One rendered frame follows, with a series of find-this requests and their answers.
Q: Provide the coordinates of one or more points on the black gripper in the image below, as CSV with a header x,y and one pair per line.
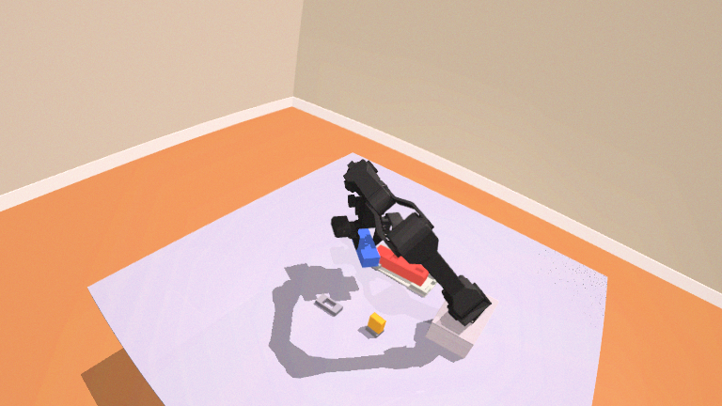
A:
x,y
366,220

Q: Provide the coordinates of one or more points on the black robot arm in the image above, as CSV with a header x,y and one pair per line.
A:
x,y
414,240

